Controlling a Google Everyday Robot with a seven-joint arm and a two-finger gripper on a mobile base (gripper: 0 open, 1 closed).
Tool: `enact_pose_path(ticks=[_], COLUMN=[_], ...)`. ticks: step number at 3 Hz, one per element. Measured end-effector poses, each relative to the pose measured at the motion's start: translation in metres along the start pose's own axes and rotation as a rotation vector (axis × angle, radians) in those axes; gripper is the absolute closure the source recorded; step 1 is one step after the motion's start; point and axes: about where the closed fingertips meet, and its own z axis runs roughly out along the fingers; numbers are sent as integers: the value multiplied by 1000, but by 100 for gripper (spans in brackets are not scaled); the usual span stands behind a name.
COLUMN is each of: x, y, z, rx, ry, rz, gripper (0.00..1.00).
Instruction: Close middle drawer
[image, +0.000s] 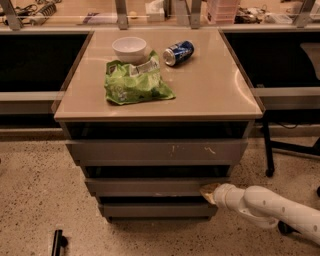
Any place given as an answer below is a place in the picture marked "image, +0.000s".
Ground grey drawer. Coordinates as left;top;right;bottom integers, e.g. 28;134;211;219
85;177;230;197
99;203;217;219
66;139;248;166

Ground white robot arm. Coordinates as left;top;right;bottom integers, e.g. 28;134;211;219
200;183;320;245

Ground grey bottom drawer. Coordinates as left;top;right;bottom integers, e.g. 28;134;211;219
99;203;217;219

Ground grey drawer cabinet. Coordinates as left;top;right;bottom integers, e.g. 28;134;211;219
54;28;263;207

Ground grey top drawer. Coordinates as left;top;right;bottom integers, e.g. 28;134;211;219
66;139;248;166

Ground green chip bag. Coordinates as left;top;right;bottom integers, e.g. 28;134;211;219
104;50;176;105

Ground blue soda can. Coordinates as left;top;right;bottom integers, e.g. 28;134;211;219
163;40;194;67

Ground black object on floor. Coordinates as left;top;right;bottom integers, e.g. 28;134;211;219
51;229;68;256

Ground white bowl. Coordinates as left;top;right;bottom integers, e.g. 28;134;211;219
112;37;147;63

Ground pink stacked trays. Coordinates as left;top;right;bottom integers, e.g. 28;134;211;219
206;0;240;25

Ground white tissue box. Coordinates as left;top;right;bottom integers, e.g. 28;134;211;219
145;0;165;22

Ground coiled black cable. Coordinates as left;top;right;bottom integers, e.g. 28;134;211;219
29;2;58;26

